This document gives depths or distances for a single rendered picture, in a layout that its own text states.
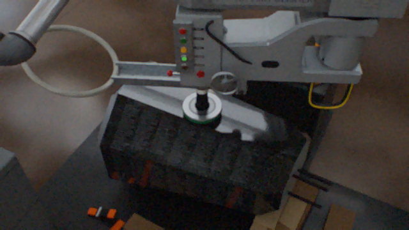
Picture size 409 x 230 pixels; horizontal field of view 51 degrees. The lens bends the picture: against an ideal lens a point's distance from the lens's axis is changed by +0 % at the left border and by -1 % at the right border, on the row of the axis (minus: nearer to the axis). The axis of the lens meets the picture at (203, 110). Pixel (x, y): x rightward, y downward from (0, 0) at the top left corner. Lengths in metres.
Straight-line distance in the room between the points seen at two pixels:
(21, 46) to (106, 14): 3.06
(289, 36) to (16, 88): 2.73
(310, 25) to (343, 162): 1.65
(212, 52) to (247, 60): 0.17
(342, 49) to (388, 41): 2.53
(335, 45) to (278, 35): 0.26
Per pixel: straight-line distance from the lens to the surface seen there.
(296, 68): 2.07
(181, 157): 2.41
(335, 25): 1.94
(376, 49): 4.42
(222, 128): 2.35
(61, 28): 2.44
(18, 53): 1.69
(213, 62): 2.02
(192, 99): 2.41
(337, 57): 2.07
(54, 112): 3.76
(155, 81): 2.20
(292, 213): 2.76
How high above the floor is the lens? 2.61
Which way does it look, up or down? 47 degrees down
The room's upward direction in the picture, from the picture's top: 1 degrees counter-clockwise
